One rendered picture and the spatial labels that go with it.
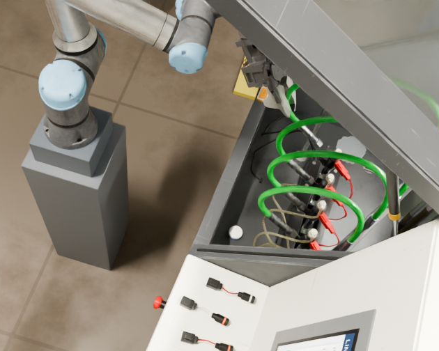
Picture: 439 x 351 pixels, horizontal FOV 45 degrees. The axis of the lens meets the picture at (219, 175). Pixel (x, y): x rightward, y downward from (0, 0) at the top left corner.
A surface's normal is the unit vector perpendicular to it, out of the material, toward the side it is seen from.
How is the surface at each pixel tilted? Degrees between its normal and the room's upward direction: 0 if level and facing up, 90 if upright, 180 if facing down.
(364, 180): 0
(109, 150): 0
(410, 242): 76
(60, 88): 7
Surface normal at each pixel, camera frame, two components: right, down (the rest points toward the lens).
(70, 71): 0.11, -0.35
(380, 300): -0.87, -0.47
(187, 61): -0.19, 0.86
